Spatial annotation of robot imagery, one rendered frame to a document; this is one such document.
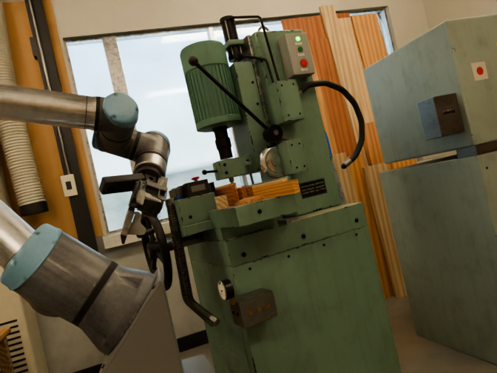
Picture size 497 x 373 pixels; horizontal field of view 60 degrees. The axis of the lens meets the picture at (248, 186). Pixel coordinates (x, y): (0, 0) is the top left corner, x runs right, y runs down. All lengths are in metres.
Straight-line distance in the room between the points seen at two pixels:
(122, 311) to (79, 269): 0.12
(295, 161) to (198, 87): 0.44
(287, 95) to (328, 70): 1.78
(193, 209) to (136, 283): 0.55
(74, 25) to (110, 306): 2.45
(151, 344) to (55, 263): 0.25
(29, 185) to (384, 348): 2.05
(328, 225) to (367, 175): 1.51
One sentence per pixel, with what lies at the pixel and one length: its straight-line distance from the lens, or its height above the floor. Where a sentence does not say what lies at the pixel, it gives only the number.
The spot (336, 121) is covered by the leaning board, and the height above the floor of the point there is 1.28.
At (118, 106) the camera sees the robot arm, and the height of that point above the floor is 1.22.
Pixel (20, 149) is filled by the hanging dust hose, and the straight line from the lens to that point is 2.80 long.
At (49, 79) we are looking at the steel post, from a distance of 2.97.
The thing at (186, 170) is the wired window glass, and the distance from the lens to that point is 3.02.
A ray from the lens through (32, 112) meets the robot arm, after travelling 1.16.
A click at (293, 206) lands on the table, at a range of 1.34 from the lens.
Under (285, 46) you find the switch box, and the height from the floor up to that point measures 1.43.
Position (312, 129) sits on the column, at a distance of 1.72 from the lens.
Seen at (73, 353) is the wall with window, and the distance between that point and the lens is 3.01.
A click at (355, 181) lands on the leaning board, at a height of 0.83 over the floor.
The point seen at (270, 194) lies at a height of 0.91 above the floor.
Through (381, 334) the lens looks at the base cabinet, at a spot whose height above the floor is 0.31.
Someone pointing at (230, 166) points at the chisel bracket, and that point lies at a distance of 1.60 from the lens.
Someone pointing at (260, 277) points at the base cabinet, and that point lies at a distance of 1.44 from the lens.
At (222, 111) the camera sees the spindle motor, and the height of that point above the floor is 1.24.
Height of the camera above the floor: 0.94
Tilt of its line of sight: level
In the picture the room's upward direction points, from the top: 13 degrees counter-clockwise
